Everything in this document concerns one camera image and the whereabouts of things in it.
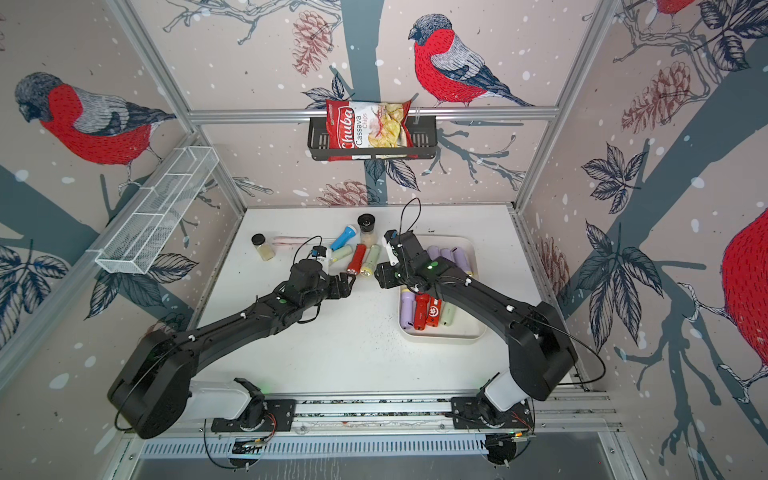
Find large pale green flashlight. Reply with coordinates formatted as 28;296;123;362
440;302;457;327

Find purple flashlight with yellow button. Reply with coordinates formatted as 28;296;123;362
452;247;473;276

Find red cassava chips bag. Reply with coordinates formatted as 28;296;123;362
326;100;413;150

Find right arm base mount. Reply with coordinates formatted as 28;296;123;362
445;389;535;433

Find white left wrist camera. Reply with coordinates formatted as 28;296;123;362
310;244;330;272

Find small glass jar black lid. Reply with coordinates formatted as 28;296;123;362
251;233;275;261

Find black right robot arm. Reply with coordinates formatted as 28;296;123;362
375;230;578;413

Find large purple flashlight yellow rim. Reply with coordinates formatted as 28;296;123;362
399;289;416;330

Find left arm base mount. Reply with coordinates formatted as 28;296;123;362
211;377;297;433

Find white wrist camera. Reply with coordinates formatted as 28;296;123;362
383;229;399;266
310;244;330;272

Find cream plastic storage tray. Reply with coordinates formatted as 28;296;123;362
400;234;487;344

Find large red flashlight white logo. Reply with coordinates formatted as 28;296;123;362
426;297;442;327

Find small red flashlight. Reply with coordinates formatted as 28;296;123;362
346;244;367;275

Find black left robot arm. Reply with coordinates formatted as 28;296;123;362
107;259;355;439

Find glass spice grinder black cap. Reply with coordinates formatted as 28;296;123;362
357;213;377;247

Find black wall basket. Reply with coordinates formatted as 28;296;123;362
307;116;439;161

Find medium green flashlight yellow rim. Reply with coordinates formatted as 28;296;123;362
328;245;355;265

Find short purple flashlight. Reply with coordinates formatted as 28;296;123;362
427;245;441;261

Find white wire mesh shelf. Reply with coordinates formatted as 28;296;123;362
95;146;219;274

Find pink wire utensil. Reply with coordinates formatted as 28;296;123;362
271;235;323;247

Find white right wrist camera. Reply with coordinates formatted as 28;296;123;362
383;229;399;266

